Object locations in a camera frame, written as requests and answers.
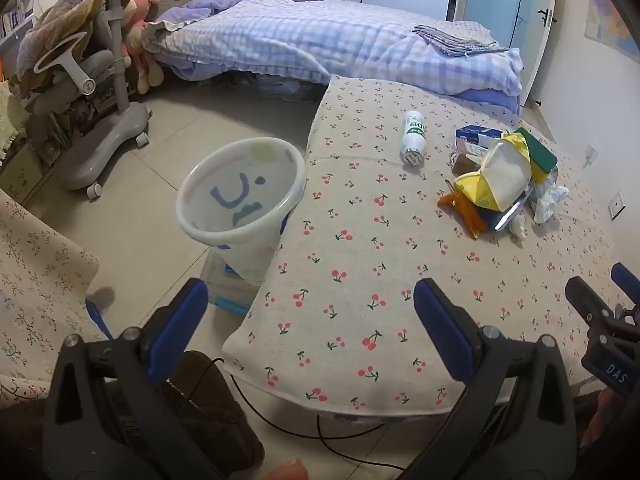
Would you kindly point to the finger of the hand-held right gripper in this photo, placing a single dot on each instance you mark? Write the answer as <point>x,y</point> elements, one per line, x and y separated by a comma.
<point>627,280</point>
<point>590,307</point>

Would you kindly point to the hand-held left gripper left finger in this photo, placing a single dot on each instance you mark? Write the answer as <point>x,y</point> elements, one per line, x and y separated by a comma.
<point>177,330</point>

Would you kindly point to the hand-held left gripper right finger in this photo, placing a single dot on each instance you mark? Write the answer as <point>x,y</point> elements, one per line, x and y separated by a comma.
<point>445,330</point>

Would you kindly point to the white patterned plastic bin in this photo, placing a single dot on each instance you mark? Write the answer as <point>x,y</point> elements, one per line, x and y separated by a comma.
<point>235,245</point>

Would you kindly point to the large white tissue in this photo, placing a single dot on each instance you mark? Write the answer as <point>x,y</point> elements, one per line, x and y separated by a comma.
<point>547,202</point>

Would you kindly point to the orange wrapper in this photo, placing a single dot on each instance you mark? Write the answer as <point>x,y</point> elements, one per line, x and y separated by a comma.
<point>470,215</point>

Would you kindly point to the green yellow sponge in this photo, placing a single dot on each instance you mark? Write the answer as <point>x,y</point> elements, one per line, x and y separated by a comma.
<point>537,150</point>

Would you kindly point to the white plastic bottle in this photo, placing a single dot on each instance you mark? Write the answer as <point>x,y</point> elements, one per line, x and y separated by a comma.
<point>414,135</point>

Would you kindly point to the person's right hand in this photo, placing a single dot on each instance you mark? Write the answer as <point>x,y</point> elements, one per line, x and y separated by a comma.
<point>600,420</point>

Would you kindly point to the clear plastic storage box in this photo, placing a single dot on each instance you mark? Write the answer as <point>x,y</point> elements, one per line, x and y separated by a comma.
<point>225,292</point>

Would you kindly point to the blue plastic piece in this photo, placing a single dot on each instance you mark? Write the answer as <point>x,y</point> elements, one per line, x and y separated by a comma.
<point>97,317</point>

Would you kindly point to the cherry print tablecloth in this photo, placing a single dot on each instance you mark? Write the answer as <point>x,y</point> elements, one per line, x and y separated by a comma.
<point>375,260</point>

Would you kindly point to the dark brown fuzzy clothing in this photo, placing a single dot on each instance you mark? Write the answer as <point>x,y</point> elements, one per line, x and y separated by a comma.
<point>220,425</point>

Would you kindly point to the small crumpled white tissue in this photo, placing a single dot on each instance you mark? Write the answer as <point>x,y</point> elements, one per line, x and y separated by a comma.
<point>517,227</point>

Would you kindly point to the yellow snack bag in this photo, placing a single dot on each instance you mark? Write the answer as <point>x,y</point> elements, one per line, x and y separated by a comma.
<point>472,187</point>

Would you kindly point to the floral beige cloth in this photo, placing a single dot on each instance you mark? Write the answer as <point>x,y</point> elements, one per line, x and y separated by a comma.
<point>35,285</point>

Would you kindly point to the brown paper wrapper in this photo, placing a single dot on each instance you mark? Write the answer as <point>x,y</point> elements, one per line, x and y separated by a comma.
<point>465,162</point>

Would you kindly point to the dark blue carton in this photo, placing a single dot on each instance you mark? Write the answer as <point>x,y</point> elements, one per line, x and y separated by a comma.
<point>475,135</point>

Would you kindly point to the grey wheeled chair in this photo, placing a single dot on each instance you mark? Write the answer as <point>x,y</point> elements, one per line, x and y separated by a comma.
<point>110,135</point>

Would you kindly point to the blue plaid blanket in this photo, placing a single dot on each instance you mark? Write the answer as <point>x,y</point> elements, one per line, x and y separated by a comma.
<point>490,99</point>

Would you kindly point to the folded striped cloth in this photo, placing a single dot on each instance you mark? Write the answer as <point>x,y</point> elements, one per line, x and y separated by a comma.
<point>450,37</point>

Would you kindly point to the light blue door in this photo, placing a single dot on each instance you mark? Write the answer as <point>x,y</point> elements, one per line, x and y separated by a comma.
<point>500,0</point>

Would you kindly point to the plaid quilt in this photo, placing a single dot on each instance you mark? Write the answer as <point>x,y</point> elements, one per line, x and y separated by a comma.
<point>325,35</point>

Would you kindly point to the pink plush toy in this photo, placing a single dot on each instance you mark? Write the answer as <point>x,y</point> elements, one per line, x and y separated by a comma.
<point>140,10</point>

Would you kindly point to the brown fleece blanket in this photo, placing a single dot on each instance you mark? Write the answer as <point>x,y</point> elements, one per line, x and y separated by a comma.
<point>65,10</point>

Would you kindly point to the bookshelf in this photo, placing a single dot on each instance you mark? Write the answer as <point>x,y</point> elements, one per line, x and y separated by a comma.
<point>15,15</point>

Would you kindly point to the white wall plate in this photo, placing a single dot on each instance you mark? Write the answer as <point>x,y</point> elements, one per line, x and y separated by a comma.
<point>617,204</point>

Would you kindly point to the white wall socket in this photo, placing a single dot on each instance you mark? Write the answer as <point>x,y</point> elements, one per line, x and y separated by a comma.
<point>590,155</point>

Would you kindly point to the wall map poster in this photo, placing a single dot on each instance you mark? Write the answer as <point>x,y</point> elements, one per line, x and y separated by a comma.
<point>612,25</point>

